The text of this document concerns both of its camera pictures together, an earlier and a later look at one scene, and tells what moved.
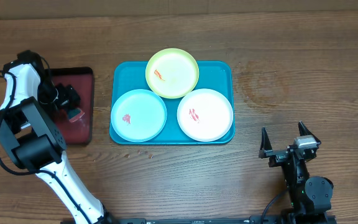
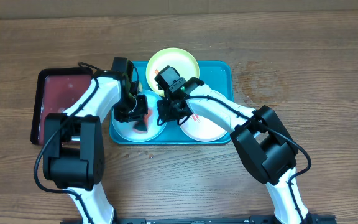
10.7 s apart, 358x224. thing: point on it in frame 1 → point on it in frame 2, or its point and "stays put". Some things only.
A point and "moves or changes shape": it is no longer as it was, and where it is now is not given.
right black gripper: [276, 156] → [165, 108]
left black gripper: [66, 93] → [140, 109]
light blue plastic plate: [138, 115] stays put
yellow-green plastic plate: [172, 73] stays put
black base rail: [292, 218] stays put
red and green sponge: [74, 114] moves or changes shape
